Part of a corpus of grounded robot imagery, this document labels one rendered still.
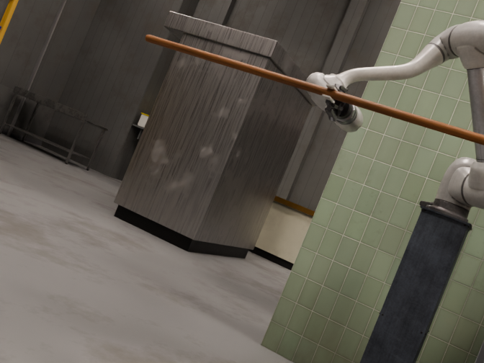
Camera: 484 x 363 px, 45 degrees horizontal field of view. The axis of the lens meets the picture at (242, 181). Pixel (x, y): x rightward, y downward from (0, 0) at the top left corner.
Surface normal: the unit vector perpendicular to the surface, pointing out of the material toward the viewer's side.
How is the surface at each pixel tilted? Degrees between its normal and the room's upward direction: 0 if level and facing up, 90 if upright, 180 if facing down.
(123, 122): 90
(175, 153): 90
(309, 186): 90
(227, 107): 90
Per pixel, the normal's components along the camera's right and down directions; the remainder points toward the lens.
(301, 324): -0.38, -0.17
